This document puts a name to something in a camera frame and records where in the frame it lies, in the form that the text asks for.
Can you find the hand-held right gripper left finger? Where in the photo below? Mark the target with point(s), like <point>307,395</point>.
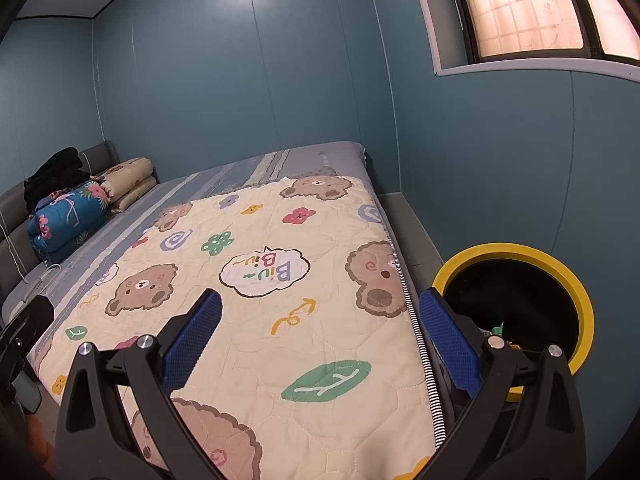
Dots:
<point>195,332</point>

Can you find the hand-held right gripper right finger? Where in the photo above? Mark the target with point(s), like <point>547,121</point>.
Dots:
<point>450,342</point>

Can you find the black bin with yellow rim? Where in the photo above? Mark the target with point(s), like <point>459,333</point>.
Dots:
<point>520,252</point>

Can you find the bear print cream blanket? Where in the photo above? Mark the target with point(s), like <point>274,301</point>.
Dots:
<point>325,340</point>

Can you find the folded blue floral quilt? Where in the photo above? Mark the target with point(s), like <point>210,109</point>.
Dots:
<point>70,220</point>

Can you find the folded beige quilt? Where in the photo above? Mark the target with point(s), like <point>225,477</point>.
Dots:
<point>127,177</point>

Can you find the bed with striped grey sheet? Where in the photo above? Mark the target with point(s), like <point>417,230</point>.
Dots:
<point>250,165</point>

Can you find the grey padded headboard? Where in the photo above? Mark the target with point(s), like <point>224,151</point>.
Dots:
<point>12,220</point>

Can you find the pile of black clothes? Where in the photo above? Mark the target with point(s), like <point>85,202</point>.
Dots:
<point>55,170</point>

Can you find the brown framed window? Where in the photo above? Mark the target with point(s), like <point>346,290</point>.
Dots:
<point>525,10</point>

